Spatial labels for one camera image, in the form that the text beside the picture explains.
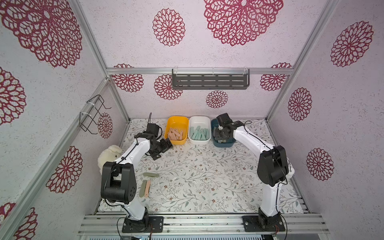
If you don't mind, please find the olive fruit knife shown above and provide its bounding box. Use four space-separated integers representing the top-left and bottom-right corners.
143 173 160 178
139 180 147 198

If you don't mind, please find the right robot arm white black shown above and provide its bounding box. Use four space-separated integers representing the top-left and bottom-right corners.
213 113 295 220

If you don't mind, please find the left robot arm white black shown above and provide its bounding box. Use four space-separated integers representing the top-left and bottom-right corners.
101 123 173 221

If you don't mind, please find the dark teal storage box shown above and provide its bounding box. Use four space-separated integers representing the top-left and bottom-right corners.
211 119 236 148

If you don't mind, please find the white plastic storage box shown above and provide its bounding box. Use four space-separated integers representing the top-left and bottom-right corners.
188 116 212 145

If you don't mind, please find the yellow plastic storage box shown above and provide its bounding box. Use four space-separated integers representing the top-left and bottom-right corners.
165 116 189 145

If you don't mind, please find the white plush teddy bear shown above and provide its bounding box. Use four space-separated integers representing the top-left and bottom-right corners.
98 145 123 174

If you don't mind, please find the floral patterned table mat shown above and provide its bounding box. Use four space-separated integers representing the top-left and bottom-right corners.
135 141 263 213

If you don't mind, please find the white twin-bell alarm clock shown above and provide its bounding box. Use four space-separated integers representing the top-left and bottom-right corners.
286 158 295 180

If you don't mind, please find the grey wall shelf rack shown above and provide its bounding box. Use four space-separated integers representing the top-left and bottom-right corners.
171 69 250 90

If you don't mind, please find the black wire wall rack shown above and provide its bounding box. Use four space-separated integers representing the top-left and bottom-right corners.
78 94 111 135

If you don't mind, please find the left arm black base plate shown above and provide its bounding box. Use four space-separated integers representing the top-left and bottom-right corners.
122 216 164 234

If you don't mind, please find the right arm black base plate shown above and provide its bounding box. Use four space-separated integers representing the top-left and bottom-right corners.
242 214 286 233

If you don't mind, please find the aluminium front rail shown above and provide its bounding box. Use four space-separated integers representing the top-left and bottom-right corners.
77 214 330 236

